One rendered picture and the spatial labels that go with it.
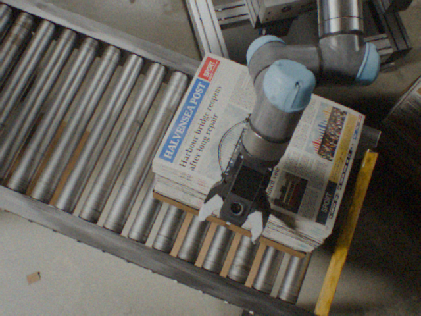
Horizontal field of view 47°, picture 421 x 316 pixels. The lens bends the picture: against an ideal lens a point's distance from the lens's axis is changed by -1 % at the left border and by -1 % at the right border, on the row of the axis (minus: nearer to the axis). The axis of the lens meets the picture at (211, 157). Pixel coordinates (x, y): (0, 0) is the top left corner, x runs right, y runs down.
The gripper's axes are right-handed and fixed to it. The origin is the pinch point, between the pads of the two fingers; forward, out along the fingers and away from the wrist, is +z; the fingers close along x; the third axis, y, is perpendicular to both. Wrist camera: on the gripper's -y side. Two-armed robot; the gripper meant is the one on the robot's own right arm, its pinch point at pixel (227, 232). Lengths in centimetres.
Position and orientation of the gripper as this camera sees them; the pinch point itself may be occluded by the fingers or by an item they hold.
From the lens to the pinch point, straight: 94.4
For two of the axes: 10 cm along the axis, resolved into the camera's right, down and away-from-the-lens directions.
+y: 2.9, -5.6, 7.7
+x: -9.2, -3.8, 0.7
